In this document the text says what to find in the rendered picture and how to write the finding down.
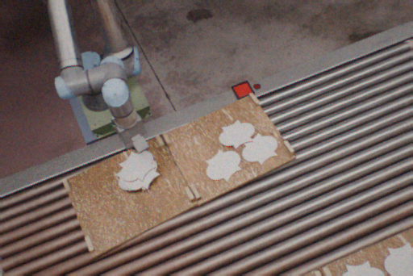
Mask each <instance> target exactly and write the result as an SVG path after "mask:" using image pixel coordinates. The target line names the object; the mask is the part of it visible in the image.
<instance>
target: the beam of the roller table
mask: <svg viewBox="0 0 413 276"><path fill-rule="evenodd" d="M407 40H413V20H411V21H410V22H408V23H404V24H403V25H399V26H397V27H395V28H391V29H389V30H387V31H384V32H381V33H377V34H376V35H375V36H370V37H368V38H367V39H363V40H360V41H357V42H355V43H353V44H349V45H347V46H345V47H342V48H339V49H337V50H334V51H332V52H328V53H326V54H324V55H322V56H318V57H316V58H313V59H310V60H309V61H305V62H303V63H302V64H297V65H295V66H291V67H289V68H288V69H283V70H282V71H280V72H276V73H274V74H272V75H269V76H267V77H263V78H261V79H259V80H256V81H253V82H251V83H249V84H250V85H251V87H252V89H253V85H254V84H256V83H259V84H260V85H261V88H260V89H259V90H255V89H253V91H254V92H255V96H256V97H257V99H260V98H264V97H265V96H268V95H271V94H273V93H276V92H279V91H280V90H285V89H287V88H288V87H291V86H294V85H297V84H299V83H302V82H304V81H308V80H309V79H311V78H314V77H317V76H319V75H322V74H324V73H328V72H331V71H332V70H333V69H338V68H339V67H343V66H345V65H347V64H351V63H353V62H354V61H359V60H360V59H364V58H366V57H368V56H372V55H373V54H375V53H379V52H381V51H383V50H387V49H388V48H393V47H394V46H396V45H400V44H402V43H403V42H405V41H407ZM235 101H238V100H237V98H236V96H235V95H234V94H233V91H232V90H229V91H228V92H224V93H222V94H220V95H216V96H214V97H213V98H208V99H207V100H205V101H201V102H199V103H195V104H193V105H191V106H190V107H185V108H183V109H181V110H178V111H175V112H172V113H170V114H168V115H164V116H162V117H160V118H157V119H154V120H153V121H149V122H147V123H144V126H145V129H146V131H147V134H148V138H147V139H145V140H146V141H148V140H151V139H153V138H155V137H156V135H159V136H160V137H162V133H164V132H170V131H172V130H175V129H176V128H178V127H181V126H183V125H184V124H188V123H190V122H191V121H194V120H196V119H198V118H201V117H203V116H204V115H207V114H210V113H211V112H213V111H216V110H219V109H220V108H222V107H225V106H227V105H228V104H231V103H234V102H235ZM125 151H127V148H126V147H125V146H124V144H123V142H122V141H121V139H120V138H119V137H118V134H116V135H114V136H110V137H108V138H106V139H103V140H100V141H97V142H95V143H92V144H89V145H87V146H85V147H81V148H79V149H77V150H73V151H72V152H70V153H66V154H65V155H62V156H58V157H56V158H54V159H51V160H49V161H45V162H43V163H41V164H39V165H35V166H33V167H30V168H28V169H25V170H22V171H19V172H18V173H14V174H12V175H11V176H6V177H5V178H0V200H2V199H6V198H8V197H10V196H13V195H14V194H18V193H21V192H23V191H25V190H28V189H31V188H32V187H36V186H38V185H42V184H44V183H45V182H50V181H51V180H53V179H56V178H59V177H61V176H65V175H66V174H69V173H72V172H73V171H76V170H79V169H81V168H84V167H87V166H88V165H92V164H95V163H96V162H99V161H102V160H104V159H107V158H110V157H112V156H115V155H117V154H119V153H124V152H125Z"/></svg>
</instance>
